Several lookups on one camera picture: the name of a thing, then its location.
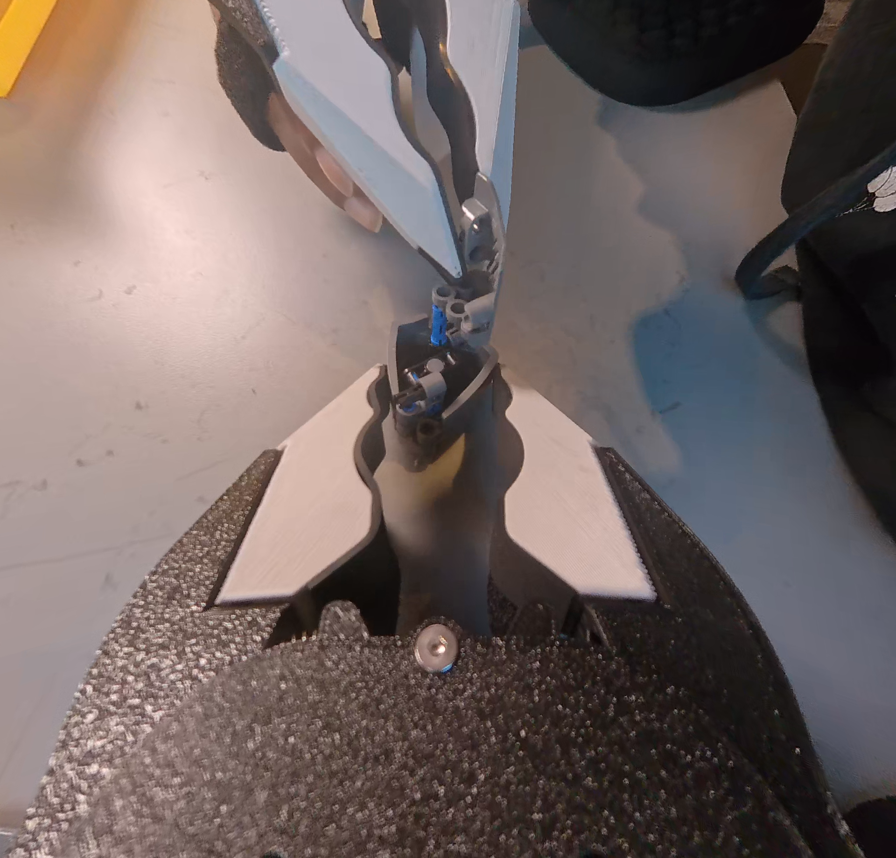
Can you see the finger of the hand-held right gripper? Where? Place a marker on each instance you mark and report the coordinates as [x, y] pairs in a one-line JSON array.
[[490, 67], [329, 67]]

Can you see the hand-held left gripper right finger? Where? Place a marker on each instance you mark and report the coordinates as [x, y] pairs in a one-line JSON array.
[[567, 515]]

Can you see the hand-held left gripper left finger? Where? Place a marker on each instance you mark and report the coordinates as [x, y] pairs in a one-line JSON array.
[[308, 515]]

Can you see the large grey toy part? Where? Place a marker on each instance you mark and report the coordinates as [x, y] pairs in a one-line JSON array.
[[479, 235]]

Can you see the grey toy eye module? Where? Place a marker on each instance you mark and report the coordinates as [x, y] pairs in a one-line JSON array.
[[434, 382]]

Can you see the yellow plastic bin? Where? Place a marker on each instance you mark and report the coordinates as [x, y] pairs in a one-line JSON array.
[[28, 18]]

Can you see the blue toy pin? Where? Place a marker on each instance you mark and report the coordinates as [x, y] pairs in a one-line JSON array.
[[437, 322]]

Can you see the grey desk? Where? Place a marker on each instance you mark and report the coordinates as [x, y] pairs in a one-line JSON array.
[[175, 277]]

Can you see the person in black hoodie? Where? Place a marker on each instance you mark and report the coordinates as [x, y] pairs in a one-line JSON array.
[[854, 242]]

